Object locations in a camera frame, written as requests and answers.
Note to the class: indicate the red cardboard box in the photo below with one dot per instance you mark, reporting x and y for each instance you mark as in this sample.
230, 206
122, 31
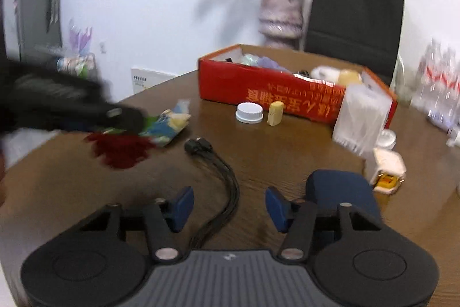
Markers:
258, 91

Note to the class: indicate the brown wooden desktop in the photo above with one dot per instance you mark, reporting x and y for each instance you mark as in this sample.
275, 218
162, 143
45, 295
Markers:
266, 159

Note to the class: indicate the white round lid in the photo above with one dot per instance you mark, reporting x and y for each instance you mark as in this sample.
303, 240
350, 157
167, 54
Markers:
249, 112

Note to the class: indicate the grey cabinet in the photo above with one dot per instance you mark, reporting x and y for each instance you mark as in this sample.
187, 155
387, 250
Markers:
36, 8

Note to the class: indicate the pale green item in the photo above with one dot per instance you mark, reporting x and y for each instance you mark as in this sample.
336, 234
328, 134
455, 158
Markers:
251, 59

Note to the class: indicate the purple fluffy item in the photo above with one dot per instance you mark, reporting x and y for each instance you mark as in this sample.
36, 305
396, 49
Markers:
270, 62

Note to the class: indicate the white plush item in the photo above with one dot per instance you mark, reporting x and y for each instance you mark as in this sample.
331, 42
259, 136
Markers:
325, 73

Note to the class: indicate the small white jar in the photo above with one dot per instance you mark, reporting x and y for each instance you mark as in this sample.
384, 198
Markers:
387, 138

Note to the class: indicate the white wall device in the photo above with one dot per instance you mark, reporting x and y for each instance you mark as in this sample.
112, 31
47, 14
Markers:
149, 76

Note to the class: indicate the translucent plastic bag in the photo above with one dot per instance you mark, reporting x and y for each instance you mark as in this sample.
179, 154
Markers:
361, 116

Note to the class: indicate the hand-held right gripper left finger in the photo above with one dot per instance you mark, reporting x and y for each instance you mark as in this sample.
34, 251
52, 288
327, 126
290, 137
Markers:
183, 207

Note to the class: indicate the white box with yellow item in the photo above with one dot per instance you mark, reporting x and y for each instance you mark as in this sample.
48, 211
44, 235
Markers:
388, 170

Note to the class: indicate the black paper bag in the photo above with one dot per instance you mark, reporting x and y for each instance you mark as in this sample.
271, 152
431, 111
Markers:
355, 23

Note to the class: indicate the colourful snack packet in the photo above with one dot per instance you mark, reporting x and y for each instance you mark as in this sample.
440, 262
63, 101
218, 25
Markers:
169, 123

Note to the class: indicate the purple decorative bundle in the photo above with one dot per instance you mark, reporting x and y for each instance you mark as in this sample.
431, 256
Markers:
79, 41

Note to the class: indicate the pack of water bottles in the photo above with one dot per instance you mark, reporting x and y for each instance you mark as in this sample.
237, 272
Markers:
438, 87

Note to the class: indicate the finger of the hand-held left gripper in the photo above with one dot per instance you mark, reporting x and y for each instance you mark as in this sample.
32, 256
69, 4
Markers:
125, 118

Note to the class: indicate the small yellow block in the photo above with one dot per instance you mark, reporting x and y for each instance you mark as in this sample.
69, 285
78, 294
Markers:
275, 114

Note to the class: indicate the dark red cloth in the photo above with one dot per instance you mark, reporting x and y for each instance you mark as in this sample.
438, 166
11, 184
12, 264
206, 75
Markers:
120, 150

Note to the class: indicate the dark blue case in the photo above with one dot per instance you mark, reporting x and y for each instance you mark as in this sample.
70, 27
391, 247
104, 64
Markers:
341, 192

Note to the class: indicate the mottled pink vase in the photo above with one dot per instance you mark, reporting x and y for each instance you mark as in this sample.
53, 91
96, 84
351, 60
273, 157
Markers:
281, 15

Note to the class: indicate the pale yellow item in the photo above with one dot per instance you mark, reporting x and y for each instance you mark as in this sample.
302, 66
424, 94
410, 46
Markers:
349, 77

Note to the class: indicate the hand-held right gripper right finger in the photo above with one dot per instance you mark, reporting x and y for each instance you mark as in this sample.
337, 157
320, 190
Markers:
276, 209

